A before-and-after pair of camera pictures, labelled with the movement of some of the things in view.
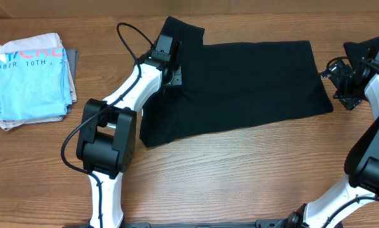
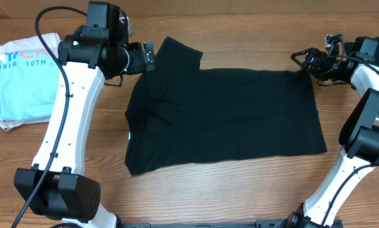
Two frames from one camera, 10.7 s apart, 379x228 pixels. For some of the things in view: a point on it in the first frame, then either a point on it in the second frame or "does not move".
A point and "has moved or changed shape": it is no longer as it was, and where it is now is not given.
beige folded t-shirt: [47, 41] does not move
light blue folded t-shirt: [32, 83] does not move
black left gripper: [177, 78] -> [139, 65]
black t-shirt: [226, 83] has moved or changed shape
